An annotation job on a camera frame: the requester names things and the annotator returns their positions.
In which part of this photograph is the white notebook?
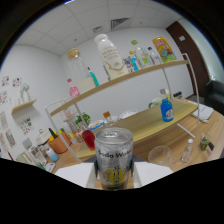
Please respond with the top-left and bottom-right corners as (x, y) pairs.
(191, 102), (215, 122)

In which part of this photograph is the white pot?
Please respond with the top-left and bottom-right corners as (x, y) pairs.
(35, 128), (52, 145)

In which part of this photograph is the clear bottle grey cap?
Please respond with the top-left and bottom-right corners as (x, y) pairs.
(181, 137), (195, 164)

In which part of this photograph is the red liquid bottle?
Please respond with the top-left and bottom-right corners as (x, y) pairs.
(81, 123), (97, 151)

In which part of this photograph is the clear bottle orange cap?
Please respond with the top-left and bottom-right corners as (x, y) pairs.
(102, 111), (118, 130)

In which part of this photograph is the blue and white bottle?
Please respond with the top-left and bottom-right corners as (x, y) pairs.
(45, 146), (60, 163)

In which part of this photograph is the ceiling air vent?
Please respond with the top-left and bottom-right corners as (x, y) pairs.
(110, 17), (131, 31)

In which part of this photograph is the brown door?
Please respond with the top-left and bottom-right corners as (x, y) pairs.
(165, 20), (210, 98)

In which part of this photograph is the wooden wall shelf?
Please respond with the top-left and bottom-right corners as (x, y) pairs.
(11, 98), (38, 116)

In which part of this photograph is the white frame wooden shelf rack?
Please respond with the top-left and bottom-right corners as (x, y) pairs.
(44, 52), (201, 165)

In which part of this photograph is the teal liquid bottle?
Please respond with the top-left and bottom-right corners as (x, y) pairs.
(87, 66), (101, 88)

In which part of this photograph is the large white bottle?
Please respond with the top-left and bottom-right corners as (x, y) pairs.
(93, 33), (130, 81)

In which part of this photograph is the clear drinking glass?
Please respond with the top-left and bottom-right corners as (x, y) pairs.
(147, 145), (174, 168)

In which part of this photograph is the green mug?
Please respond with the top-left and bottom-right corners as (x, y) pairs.
(147, 97), (164, 109)

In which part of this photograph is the white figurine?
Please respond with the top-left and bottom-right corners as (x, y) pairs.
(18, 82), (32, 104)

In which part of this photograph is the soda water can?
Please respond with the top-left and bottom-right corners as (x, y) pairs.
(93, 126), (135, 191)

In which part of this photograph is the light blue small bottle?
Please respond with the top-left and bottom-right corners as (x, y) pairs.
(128, 50), (141, 72)

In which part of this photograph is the green potted plant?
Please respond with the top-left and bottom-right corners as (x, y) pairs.
(74, 112), (92, 128)

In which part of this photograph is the blue liquid bottle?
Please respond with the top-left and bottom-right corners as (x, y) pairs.
(159, 93), (175, 123)

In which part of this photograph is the glass jar cork lid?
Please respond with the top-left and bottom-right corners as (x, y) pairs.
(66, 47), (97, 95)

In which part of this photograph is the small pink bottle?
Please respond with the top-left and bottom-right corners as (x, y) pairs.
(66, 77), (81, 100)

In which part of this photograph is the small clear bottle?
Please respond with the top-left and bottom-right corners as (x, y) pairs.
(147, 46), (163, 66)

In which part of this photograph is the clear bottle green cap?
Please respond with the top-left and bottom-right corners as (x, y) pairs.
(130, 39), (153, 69)

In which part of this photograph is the black chair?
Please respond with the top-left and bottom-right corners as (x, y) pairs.
(203, 78), (224, 116)

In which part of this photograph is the yellow printed can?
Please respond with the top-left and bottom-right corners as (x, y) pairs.
(152, 36), (178, 64)

